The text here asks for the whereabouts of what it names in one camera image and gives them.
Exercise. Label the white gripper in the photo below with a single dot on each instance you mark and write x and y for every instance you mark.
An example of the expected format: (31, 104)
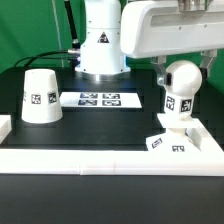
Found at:
(158, 28)

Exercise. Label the white lamp bulb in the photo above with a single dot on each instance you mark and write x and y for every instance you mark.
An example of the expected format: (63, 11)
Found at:
(186, 79)

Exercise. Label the white lamp base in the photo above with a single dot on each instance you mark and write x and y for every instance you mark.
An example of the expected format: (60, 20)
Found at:
(175, 138)

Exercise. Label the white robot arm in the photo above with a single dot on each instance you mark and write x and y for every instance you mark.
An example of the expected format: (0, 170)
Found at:
(101, 52)

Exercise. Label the white lamp shade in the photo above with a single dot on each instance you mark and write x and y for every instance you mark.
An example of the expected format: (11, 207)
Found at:
(41, 103)

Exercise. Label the white marker board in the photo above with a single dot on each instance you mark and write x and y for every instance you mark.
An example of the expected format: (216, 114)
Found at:
(100, 100)

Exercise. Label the white block left edge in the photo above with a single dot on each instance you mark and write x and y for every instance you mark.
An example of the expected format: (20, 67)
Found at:
(5, 126)

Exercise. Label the white L-shaped border frame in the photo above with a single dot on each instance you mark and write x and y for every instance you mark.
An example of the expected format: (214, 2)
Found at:
(209, 161)

